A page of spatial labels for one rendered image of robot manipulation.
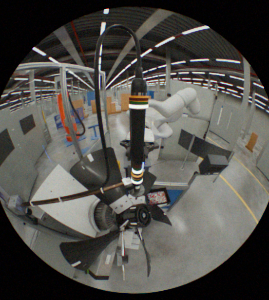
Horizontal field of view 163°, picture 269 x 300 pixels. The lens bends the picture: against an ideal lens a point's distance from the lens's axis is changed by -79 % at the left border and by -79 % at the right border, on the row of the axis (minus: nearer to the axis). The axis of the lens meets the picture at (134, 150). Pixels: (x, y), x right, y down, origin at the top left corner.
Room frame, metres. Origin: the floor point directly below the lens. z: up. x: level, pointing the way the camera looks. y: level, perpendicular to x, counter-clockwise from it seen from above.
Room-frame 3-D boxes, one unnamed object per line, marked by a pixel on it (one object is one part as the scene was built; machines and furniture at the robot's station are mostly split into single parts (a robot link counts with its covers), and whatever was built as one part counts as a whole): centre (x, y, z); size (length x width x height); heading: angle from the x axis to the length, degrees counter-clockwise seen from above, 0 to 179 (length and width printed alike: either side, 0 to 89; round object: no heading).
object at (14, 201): (-0.05, 0.56, 1.37); 0.10 x 0.07 x 0.09; 116
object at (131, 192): (0.21, 0.00, 1.33); 0.09 x 0.07 x 0.10; 116
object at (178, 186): (0.56, -0.17, 0.82); 0.90 x 0.04 x 0.08; 81
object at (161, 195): (0.39, -0.21, 0.84); 0.19 x 0.14 x 0.05; 96
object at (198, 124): (1.84, -1.24, 1.10); 1.21 x 0.06 x 2.20; 81
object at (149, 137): (0.33, -0.02, 1.49); 0.11 x 0.10 x 0.07; 171
